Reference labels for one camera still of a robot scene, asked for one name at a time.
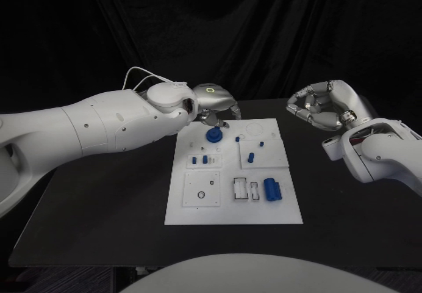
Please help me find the large blue cylinder block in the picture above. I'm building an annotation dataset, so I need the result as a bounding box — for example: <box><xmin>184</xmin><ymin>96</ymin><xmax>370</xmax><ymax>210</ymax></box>
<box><xmin>263</xmin><ymin>178</ymin><xmax>283</xmax><ymax>202</ymax></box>

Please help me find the white cable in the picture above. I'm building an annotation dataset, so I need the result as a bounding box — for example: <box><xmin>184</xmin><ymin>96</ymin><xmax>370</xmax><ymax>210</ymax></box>
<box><xmin>132</xmin><ymin>75</ymin><xmax>168</xmax><ymax>90</ymax></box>
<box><xmin>121</xmin><ymin>66</ymin><xmax>175</xmax><ymax>90</ymax></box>

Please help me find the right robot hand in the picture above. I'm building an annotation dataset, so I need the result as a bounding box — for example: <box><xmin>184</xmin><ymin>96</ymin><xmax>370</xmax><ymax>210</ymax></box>
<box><xmin>285</xmin><ymin>79</ymin><xmax>374</xmax><ymax>132</ymax></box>

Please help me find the blue gear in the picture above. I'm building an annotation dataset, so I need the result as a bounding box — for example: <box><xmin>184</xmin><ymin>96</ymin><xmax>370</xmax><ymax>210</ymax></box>
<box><xmin>206</xmin><ymin>126</ymin><xmax>224</xmax><ymax>143</ymax></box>

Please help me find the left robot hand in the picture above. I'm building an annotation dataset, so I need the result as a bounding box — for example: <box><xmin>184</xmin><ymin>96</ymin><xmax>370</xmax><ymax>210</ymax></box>
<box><xmin>190</xmin><ymin>82</ymin><xmax>242</xmax><ymax>129</ymax></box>

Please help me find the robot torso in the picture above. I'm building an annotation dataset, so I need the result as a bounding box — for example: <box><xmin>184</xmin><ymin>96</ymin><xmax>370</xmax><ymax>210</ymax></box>
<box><xmin>118</xmin><ymin>253</ymin><xmax>404</xmax><ymax>293</ymax></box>

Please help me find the white task board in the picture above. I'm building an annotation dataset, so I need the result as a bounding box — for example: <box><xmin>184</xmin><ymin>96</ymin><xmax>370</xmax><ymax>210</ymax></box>
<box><xmin>164</xmin><ymin>118</ymin><xmax>303</xmax><ymax>226</ymax></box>

